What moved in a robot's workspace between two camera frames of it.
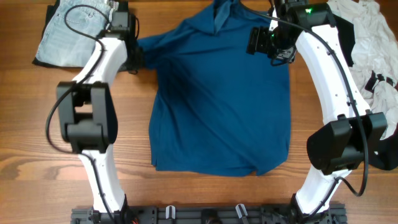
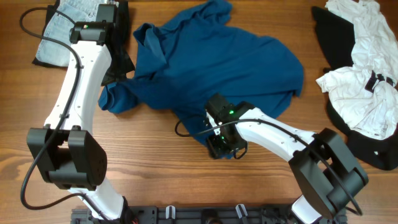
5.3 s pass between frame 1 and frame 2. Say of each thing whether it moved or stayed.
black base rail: stayed
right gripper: moved
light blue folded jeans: stayed
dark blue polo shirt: moved
